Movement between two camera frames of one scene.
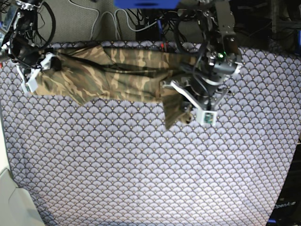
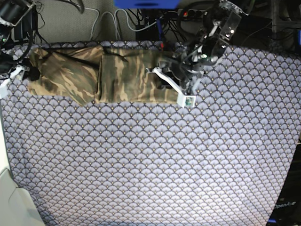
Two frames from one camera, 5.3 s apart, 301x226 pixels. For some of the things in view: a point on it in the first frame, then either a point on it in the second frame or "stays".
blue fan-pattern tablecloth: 115,163 stays
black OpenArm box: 287,211 stays
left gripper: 22,49 -> 8,64
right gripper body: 214,67 -> 190,65
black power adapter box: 150,34 stays
